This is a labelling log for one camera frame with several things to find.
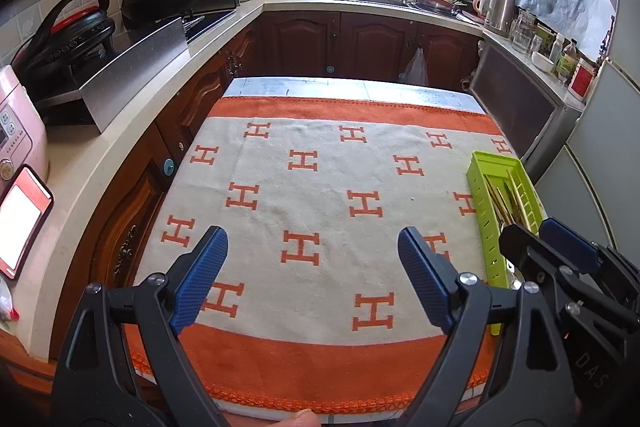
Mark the pink rice cooker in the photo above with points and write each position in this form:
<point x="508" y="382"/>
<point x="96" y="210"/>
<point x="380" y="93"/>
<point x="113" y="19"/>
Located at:
<point x="20" y="117"/>

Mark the brown wooden chopstick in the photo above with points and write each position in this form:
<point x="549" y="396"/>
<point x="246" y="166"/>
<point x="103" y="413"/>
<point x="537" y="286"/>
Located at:
<point x="495" y="199"/>

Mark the white cap plastic bottle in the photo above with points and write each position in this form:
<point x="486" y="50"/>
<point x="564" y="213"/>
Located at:
<point x="556" y="47"/>

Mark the steel splash guard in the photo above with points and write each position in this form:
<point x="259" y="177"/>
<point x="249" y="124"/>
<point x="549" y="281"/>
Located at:
<point x="135" y="72"/>

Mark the white kitchen countertop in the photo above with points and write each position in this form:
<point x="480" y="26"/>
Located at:
<point x="80" y="157"/>

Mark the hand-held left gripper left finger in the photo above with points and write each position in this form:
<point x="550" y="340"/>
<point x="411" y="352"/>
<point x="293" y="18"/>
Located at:
<point x="200" y="277"/>

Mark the orange and white printed blanket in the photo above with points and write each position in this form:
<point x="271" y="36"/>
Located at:
<point x="305" y="132"/>

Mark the grey sideboard cabinet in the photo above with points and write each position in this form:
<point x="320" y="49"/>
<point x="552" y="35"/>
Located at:
<point x="520" y="107"/>

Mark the person's left hand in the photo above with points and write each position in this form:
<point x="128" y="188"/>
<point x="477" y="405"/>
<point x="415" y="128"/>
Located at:
<point x="300" y="419"/>

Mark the black and red pressure cooker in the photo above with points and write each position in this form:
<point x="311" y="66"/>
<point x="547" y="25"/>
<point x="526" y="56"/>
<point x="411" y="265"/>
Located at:
<point x="75" y="32"/>

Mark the red canister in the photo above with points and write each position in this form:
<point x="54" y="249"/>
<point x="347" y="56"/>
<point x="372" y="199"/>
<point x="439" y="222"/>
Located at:
<point x="582" y="79"/>

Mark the green plastic tray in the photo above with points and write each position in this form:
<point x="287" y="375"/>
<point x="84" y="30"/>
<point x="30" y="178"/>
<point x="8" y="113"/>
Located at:
<point x="480" y="197"/>

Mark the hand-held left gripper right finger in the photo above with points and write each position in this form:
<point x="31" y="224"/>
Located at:
<point x="425" y="279"/>

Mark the red frying pan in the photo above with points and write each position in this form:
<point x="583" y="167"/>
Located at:
<point x="435" y="1"/>

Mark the black wok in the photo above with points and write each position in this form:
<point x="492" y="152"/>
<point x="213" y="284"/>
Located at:
<point x="137" y="7"/>

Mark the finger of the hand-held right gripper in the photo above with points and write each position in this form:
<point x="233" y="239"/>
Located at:
<point x="525" y="247"/>
<point x="570" y="242"/>

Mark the white bowl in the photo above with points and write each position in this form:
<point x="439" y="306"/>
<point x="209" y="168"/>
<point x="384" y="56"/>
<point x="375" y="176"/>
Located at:
<point x="542" y="62"/>

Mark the gas stove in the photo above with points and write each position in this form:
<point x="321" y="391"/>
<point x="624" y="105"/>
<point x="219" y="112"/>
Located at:
<point x="200" y="22"/>

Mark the phone in red case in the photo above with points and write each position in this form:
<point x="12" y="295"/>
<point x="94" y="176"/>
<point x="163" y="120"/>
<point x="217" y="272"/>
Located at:
<point x="20" y="217"/>

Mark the green label bottle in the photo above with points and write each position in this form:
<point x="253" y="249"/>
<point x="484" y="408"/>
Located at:
<point x="567" y="59"/>

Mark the steel electric kettle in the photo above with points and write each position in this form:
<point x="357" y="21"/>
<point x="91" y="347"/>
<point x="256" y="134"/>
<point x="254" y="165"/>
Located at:
<point x="500" y="7"/>

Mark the grey refrigerator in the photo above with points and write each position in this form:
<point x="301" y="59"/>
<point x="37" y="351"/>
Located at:
<point x="600" y="147"/>

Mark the glass jar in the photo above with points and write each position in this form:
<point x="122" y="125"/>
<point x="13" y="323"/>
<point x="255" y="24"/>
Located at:
<point x="522" y="29"/>

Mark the hanging plastic bag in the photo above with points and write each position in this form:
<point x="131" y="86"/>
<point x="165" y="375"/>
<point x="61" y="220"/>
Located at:
<point x="415" y="69"/>

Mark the brown wooden kitchen cabinets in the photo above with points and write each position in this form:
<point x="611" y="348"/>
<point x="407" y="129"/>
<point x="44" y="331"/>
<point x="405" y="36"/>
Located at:
<point x="300" y="42"/>

